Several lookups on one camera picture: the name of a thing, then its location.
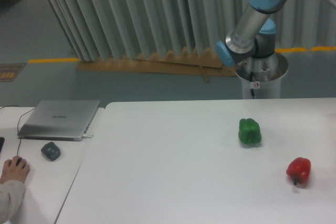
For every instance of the person's hand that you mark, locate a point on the person's hand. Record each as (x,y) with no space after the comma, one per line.
(12,172)

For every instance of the black computer mouse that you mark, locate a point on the black computer mouse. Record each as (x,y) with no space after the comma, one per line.
(21,163)

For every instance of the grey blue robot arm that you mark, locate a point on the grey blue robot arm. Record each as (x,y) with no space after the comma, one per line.
(254,34)

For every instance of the grey sleeved forearm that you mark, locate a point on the grey sleeved forearm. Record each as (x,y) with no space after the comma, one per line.
(12,193)

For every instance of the black keyboard edge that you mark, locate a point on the black keyboard edge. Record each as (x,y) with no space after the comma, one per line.
(2,141)

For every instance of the dark grey round device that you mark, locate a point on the dark grey round device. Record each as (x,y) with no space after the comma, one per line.
(51,151)

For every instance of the silver closed laptop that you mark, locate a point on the silver closed laptop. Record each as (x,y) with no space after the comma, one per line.
(59,120)

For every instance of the white usb plug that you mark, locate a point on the white usb plug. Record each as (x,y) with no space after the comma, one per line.
(87,136)

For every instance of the pale green curtain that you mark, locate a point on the pale green curtain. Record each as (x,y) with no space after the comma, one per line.
(104,28)

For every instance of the brown cardboard sheet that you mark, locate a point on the brown cardboard sheet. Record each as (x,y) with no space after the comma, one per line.
(206,64)

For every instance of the green bell pepper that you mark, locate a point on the green bell pepper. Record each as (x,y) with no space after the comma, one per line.
(249,132)

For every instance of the red bell pepper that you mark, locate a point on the red bell pepper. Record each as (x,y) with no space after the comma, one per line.
(299,170)

